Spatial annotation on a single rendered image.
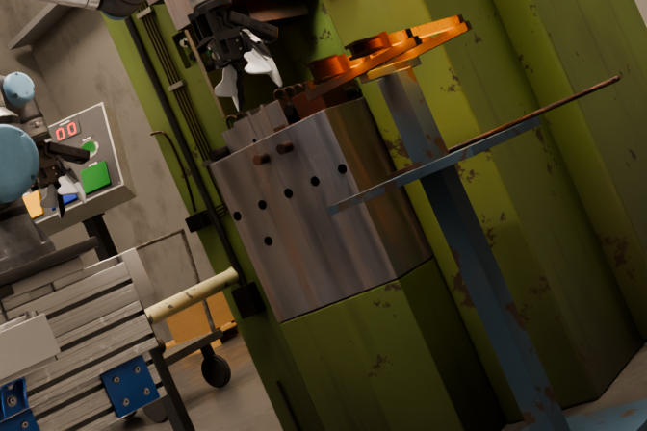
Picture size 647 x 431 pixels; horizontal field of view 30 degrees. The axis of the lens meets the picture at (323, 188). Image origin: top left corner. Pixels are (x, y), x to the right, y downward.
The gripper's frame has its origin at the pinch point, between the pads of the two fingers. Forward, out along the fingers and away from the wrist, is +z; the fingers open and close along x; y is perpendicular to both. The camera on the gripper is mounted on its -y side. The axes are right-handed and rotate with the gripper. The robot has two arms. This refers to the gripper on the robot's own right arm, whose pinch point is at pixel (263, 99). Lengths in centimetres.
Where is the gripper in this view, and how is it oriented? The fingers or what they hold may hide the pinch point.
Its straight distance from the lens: 227.9
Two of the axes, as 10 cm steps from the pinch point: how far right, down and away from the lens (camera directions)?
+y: -7.3, 3.1, -6.1
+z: 4.0, 9.2, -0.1
